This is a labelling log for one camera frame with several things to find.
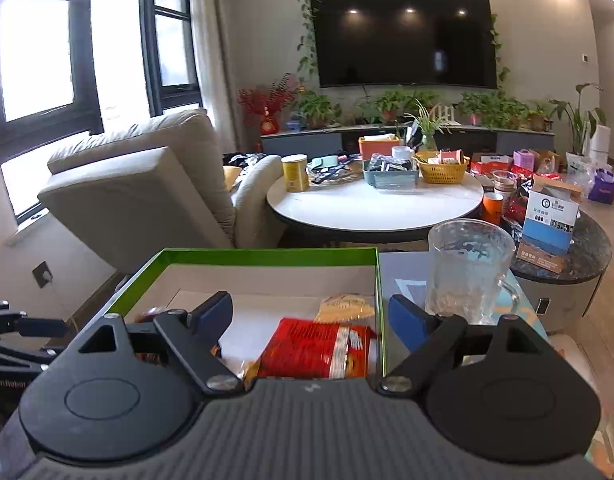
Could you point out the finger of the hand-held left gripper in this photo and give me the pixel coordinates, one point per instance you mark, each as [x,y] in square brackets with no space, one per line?
[22,356]
[42,329]

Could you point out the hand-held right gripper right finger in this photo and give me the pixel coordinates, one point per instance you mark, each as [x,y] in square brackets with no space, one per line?
[407,317]

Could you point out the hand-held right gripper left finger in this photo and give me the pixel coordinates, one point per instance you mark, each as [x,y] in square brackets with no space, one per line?
[212,312]

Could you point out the green cardboard box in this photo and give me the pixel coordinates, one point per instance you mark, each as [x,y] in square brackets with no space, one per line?
[267,280]

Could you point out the yellow snack packet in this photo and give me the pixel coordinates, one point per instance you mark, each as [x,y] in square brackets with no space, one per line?
[344,309]

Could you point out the clear glass mug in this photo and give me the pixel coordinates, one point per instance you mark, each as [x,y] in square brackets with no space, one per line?
[467,270]

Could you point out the round white table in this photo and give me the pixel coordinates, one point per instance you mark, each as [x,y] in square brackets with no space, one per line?
[367,205]

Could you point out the yellow cushion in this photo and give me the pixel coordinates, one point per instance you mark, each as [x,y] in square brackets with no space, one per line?
[230,177]

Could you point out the beige armchair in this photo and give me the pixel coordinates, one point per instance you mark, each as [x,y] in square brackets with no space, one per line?
[137,195]

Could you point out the grey-blue plastic basket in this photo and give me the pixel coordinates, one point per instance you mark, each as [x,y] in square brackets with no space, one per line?
[389,179]

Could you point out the brown cardboard box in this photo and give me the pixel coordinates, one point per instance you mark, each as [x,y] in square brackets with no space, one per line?
[539,260]

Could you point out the yellow wicker basket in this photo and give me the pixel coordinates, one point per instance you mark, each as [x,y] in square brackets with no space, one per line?
[442,172]

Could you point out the black cloth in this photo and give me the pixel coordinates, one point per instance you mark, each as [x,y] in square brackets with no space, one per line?
[241,160]

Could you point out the yellow tin can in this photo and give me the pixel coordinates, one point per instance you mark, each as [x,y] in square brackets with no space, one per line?
[296,175]

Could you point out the white round container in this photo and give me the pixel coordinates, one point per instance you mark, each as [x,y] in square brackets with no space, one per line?
[403,153]

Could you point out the paper cup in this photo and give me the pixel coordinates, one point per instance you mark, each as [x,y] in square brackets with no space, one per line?
[504,181]

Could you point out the orange box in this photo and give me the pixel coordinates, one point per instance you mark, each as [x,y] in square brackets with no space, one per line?
[377,149]

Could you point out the blue white cardboard box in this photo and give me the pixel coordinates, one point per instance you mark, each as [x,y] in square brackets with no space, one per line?
[547,215]

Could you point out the red box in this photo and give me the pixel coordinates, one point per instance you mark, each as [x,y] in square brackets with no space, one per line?
[491,165]

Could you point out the teal plastic item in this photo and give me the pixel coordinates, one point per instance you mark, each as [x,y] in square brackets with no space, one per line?
[324,163]

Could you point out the dark marble side table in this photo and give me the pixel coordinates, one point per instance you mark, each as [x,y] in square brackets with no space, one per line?
[582,257]

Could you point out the pink box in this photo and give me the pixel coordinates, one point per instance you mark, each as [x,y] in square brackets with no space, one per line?
[523,160]

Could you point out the spider plant in vase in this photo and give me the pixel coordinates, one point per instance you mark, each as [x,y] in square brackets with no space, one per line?
[427,122]

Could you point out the red flower arrangement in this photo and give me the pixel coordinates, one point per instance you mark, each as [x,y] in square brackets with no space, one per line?
[269,122]

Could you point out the green potted plant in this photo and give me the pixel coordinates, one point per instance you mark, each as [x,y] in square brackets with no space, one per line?
[391,102]
[317,107]
[474,105]
[539,115]

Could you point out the purple gift bag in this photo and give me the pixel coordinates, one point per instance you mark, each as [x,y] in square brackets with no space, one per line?
[603,187]

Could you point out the white cylindrical appliance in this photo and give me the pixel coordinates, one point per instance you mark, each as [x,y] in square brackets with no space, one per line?
[600,145]

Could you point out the tall large-leaved plant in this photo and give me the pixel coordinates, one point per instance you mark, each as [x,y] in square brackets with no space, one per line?
[579,120]

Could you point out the black framed window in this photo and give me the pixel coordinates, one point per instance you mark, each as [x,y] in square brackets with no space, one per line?
[147,35]
[84,60]

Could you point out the white sheer curtain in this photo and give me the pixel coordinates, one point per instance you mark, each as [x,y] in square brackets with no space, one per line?
[212,35]

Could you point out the green ivy vine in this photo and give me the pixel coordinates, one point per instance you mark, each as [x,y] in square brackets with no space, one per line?
[307,45]

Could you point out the grey wall socket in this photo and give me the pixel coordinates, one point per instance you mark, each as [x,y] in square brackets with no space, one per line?
[43,275]

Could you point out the black wall television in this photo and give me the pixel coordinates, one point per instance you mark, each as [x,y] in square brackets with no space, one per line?
[402,35]

